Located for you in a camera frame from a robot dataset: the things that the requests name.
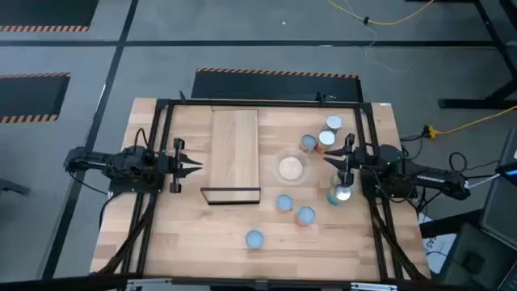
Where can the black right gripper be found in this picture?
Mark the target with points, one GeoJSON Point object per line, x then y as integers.
{"type": "Point", "coordinates": [349, 139]}

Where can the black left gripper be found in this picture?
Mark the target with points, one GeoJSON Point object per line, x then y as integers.
{"type": "Point", "coordinates": [177, 186]}

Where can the tall pineapple can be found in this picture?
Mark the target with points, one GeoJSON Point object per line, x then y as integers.
{"type": "Point", "coordinates": [325, 138]}

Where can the short mandarin oranges can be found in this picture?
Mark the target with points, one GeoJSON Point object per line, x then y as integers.
{"type": "Point", "coordinates": [308, 142]}

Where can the tall peaches can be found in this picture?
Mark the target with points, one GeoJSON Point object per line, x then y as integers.
{"type": "Point", "coordinates": [334, 122]}

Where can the tall teal and yellow can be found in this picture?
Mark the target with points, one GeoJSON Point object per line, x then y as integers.
{"type": "Point", "coordinates": [342, 194]}

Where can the mixed fruit can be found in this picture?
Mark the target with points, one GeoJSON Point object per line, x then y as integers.
{"type": "Point", "coordinates": [305, 216]}

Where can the short yellow pink-dotted can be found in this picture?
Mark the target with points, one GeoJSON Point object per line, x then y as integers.
{"type": "Point", "coordinates": [284, 203]}

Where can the short green can orange fruit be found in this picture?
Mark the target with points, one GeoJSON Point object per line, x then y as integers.
{"type": "Point", "coordinates": [254, 239]}

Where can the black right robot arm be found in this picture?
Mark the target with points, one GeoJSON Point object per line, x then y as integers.
{"type": "Point", "coordinates": [424, 178]}

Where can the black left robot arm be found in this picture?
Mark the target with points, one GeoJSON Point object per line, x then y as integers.
{"type": "Point", "coordinates": [101, 161]}

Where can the clear plastic bowl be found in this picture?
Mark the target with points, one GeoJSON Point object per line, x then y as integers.
{"type": "Point", "coordinates": [306, 169]}

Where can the beige grain heap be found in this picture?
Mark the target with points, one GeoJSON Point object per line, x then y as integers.
{"type": "Point", "coordinates": [291, 167]}

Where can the black floor mat striped edge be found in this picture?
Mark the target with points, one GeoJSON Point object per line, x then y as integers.
{"type": "Point", "coordinates": [274, 87]}
{"type": "Point", "coordinates": [28, 97]}
{"type": "Point", "coordinates": [44, 12]}

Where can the black metal floor beam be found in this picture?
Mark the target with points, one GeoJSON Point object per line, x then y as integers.
{"type": "Point", "coordinates": [444, 226]}

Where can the white paper sheet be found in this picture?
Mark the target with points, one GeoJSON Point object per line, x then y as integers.
{"type": "Point", "coordinates": [438, 250]}

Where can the black crossbar with silver brackets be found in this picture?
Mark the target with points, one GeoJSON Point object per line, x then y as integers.
{"type": "Point", "coordinates": [258, 285]}

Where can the dark grey equipment case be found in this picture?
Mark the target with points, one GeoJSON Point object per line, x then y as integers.
{"type": "Point", "coordinates": [472, 262]}

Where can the laptop with blue screen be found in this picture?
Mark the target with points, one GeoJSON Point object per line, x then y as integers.
{"type": "Point", "coordinates": [509, 171]}

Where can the grey stand foot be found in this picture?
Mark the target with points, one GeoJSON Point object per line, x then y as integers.
{"type": "Point", "coordinates": [12, 186]}

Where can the black aluminium table frame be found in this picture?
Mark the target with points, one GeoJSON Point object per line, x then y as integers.
{"type": "Point", "coordinates": [194, 103]}

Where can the black desk leg frame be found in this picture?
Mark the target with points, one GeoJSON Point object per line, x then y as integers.
{"type": "Point", "coordinates": [464, 104]}

